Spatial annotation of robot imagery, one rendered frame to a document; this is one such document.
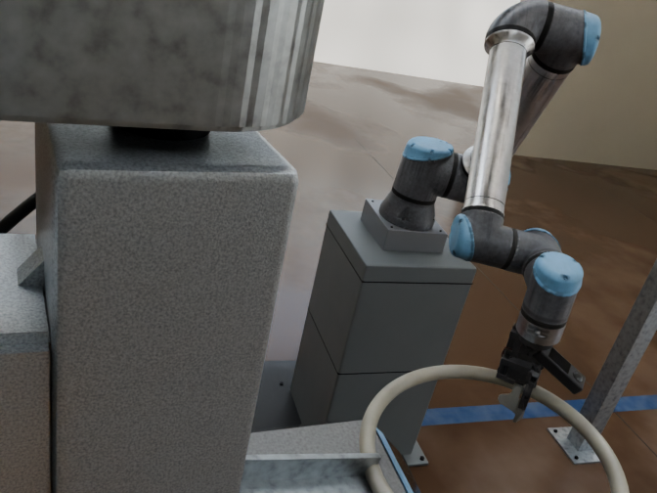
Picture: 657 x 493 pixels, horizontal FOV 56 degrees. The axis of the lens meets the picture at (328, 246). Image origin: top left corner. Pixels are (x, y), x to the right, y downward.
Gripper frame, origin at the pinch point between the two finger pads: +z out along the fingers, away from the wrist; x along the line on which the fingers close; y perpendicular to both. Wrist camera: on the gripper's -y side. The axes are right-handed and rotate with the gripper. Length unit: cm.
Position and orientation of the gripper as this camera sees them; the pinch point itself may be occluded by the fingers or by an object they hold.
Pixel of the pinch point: (522, 410)
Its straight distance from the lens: 145.2
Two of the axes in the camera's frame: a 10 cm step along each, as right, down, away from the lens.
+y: -8.8, -3.1, 3.5
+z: -1.0, 8.7, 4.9
